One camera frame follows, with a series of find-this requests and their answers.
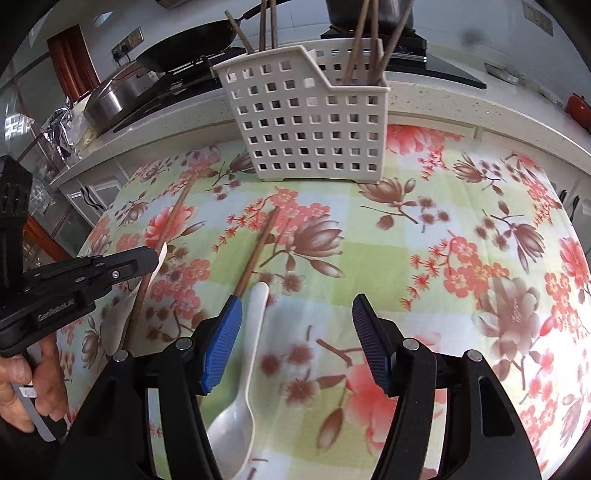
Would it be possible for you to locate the black wok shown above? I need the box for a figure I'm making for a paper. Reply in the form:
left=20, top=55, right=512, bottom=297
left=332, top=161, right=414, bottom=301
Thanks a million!
left=136, top=2, right=278, bottom=72

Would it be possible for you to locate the floral tablecloth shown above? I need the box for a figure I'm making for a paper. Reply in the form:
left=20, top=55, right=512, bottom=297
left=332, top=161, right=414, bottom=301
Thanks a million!
left=55, top=124, right=591, bottom=480

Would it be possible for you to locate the gold wall switch panel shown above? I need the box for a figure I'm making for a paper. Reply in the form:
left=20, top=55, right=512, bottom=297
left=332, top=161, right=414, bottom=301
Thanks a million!
left=522, top=0, right=554, bottom=35

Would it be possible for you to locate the white perforated plastic basket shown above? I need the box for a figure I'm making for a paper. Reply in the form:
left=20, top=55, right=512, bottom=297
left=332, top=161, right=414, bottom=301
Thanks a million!
left=212, top=39, right=391, bottom=182

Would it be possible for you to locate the gold wall outlet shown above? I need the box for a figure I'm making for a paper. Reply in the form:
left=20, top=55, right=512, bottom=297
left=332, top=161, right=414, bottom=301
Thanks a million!
left=112, top=28, right=143, bottom=58

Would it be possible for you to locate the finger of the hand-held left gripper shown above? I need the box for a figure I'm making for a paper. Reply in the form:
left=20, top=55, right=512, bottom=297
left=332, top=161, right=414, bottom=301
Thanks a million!
left=0, top=156, right=34, bottom=282
left=25, top=246, right=160, bottom=296

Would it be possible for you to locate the small grey dish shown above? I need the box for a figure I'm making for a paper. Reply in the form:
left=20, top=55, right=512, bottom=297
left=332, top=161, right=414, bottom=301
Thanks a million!
left=485, top=62, right=520, bottom=84

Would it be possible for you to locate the black gas stove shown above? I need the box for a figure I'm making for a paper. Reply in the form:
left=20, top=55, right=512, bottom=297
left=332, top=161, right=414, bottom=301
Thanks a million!
left=113, top=23, right=488, bottom=134

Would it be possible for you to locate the red enamel kettle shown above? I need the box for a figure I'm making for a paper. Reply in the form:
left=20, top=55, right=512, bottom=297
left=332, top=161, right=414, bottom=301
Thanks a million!
left=567, top=93, right=591, bottom=121

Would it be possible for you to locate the white corner base cabinet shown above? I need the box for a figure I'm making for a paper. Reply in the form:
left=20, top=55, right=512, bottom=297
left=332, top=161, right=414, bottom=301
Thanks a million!
left=551, top=180, right=591, bottom=259

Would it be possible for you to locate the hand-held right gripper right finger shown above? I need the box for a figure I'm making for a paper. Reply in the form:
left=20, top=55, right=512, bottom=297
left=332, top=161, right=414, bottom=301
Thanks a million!
left=352, top=294, right=543, bottom=480

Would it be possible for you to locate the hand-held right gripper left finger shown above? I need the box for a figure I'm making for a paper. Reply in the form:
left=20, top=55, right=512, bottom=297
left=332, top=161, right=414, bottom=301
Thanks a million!
left=65, top=295, right=243, bottom=480

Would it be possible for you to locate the wooden glass door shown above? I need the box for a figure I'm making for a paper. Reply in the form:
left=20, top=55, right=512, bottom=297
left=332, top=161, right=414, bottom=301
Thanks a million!
left=46, top=28, right=100, bottom=93

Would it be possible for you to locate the white ceramic spoon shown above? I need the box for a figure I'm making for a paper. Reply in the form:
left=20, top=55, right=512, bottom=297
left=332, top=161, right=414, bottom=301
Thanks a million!
left=205, top=282, right=270, bottom=478
left=99, top=242, right=169, bottom=357

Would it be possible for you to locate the silver rice cooker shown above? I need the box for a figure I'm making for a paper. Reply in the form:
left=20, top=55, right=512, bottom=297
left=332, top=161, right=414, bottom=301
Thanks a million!
left=83, top=62, right=155, bottom=130

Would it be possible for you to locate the dark lidded stock pot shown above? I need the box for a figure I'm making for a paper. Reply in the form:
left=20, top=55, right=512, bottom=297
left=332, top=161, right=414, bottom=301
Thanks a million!
left=325, top=0, right=402, bottom=26

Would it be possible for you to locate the crumpled foil bag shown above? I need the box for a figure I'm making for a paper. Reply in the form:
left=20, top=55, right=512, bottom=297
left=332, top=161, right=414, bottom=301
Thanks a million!
left=44, top=104, right=88, bottom=160

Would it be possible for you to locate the person's left hand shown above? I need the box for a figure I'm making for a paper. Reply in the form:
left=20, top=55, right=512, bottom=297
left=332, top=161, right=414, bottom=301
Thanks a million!
left=0, top=332, right=70, bottom=432

